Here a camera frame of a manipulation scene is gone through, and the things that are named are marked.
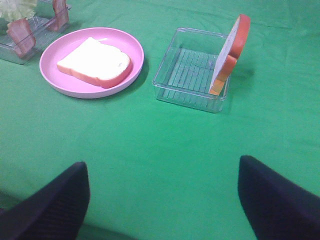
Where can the bacon strip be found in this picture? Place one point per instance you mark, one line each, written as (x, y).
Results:
(21, 34)
(61, 16)

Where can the bread slice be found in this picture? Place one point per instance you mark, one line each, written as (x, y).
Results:
(230, 53)
(97, 64)

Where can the clear left plastic container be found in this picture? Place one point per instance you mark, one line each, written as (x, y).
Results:
(44, 14)

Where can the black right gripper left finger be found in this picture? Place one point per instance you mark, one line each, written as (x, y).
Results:
(55, 212)

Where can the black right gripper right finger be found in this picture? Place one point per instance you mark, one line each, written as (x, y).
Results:
(276, 208)

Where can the clear plastic container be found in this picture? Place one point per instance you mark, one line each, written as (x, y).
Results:
(44, 14)
(185, 73)

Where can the green lettuce leaf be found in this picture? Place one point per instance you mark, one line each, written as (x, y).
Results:
(13, 10)

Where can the clear right plastic container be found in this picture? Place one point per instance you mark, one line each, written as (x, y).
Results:
(185, 73)

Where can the pink round plate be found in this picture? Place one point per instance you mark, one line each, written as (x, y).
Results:
(73, 87)

